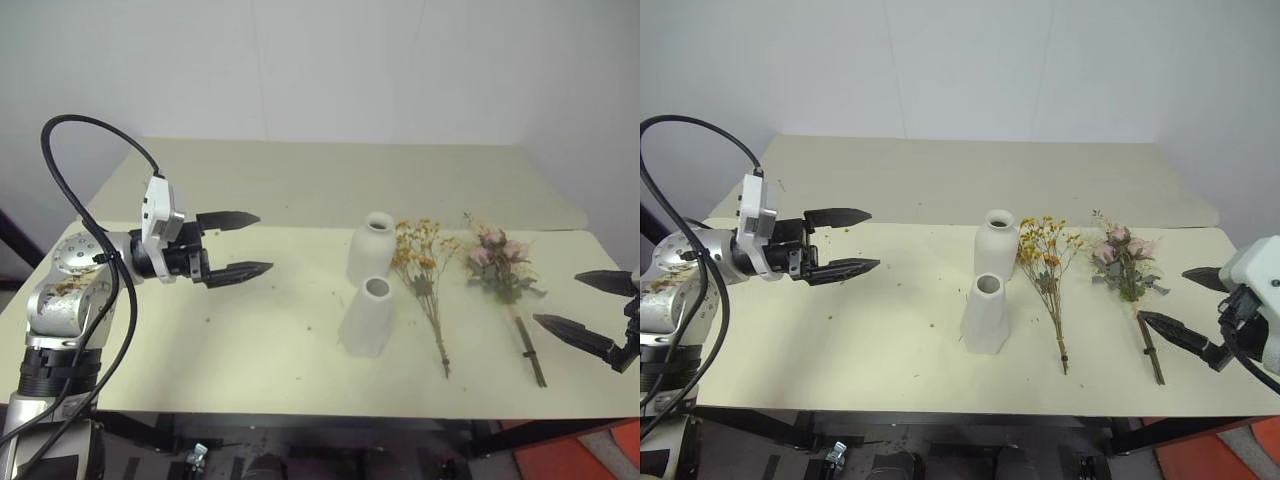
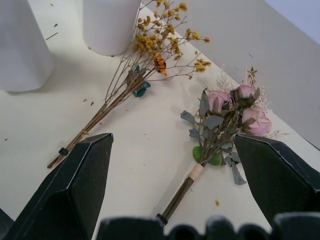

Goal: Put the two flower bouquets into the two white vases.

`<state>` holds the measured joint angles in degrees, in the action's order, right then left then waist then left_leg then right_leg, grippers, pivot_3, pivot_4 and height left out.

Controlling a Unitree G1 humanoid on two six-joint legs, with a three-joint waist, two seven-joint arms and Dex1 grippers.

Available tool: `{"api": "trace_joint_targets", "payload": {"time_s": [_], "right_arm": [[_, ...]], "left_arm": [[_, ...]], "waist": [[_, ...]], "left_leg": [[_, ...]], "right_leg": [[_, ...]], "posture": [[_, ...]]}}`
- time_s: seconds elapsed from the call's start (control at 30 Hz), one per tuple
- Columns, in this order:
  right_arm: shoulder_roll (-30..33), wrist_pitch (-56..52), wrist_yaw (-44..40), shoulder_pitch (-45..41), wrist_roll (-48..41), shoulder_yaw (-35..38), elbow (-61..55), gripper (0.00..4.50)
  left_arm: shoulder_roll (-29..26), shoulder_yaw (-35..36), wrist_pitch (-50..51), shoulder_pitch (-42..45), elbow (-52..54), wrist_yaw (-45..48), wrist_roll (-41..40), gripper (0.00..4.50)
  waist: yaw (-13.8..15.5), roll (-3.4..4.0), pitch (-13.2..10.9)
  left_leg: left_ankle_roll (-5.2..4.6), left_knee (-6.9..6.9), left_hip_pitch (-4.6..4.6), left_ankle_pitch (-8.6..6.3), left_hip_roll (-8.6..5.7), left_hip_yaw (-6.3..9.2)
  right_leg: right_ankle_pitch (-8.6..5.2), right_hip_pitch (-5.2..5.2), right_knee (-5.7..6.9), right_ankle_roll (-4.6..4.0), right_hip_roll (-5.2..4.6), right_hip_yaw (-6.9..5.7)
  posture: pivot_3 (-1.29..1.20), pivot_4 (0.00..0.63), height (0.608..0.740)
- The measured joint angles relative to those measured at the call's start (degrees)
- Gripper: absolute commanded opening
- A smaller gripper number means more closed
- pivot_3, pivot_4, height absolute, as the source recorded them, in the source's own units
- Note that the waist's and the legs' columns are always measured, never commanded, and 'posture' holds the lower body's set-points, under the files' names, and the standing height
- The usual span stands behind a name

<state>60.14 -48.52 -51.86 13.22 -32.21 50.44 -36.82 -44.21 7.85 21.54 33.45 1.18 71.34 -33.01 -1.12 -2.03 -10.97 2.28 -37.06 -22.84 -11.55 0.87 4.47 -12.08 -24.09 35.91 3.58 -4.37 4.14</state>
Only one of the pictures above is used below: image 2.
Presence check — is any pink rose bouquet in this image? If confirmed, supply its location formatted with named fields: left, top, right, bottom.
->
left=156, top=65, right=296, bottom=226

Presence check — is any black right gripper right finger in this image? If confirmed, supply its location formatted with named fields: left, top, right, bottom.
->
left=233, top=133, right=320, bottom=230

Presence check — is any yellow dried flower bouquet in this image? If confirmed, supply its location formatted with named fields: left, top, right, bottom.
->
left=46, top=0, right=212, bottom=169

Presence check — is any white cylindrical vase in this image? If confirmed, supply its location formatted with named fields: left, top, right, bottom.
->
left=82, top=0, right=142, bottom=57
left=0, top=0, right=55, bottom=93

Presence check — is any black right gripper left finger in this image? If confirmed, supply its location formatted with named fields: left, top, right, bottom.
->
left=3, top=132, right=114, bottom=240

